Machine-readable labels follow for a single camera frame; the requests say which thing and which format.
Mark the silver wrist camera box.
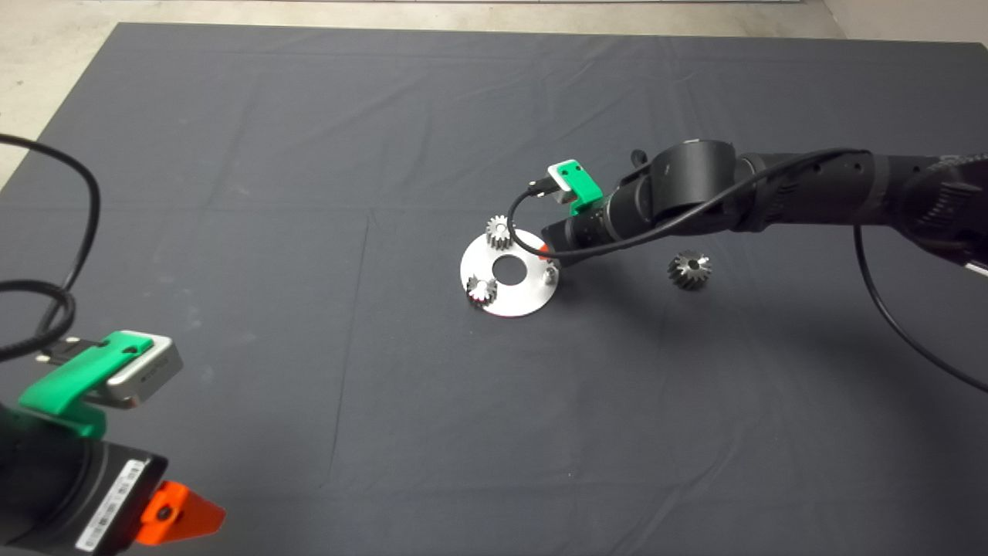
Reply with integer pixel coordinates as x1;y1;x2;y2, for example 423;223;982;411
106;334;184;409
546;160;580;203

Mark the green right camera mount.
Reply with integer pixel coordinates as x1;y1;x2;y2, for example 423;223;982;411
557;161;603;216

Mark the black camera cable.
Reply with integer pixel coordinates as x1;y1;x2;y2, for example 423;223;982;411
507;148;988;393
0;133;102;364

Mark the dark grey table cloth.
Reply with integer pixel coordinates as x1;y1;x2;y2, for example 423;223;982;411
0;23;988;556

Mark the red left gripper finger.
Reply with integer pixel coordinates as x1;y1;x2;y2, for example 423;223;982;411
139;480;227;546

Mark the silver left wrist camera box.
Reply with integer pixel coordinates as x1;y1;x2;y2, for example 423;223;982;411
106;334;184;409

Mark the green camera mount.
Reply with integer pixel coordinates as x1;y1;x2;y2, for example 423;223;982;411
557;161;603;216
19;331;153;439

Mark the round metal plate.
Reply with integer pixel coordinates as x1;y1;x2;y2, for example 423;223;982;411
460;229;560;318

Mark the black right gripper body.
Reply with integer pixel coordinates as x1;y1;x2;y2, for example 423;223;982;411
540;199;620;268

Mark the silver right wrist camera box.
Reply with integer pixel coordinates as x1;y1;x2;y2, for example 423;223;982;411
546;160;580;203

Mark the green left camera mount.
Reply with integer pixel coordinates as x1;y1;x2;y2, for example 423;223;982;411
19;331;153;439

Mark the black left camera cable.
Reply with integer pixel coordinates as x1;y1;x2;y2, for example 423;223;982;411
0;133;102;364

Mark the larger steel gear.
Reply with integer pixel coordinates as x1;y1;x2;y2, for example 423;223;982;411
668;249;712;292

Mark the black right camera cable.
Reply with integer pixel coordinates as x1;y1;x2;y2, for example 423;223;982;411
507;148;988;393

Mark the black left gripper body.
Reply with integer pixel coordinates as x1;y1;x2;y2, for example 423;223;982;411
4;439;169;556

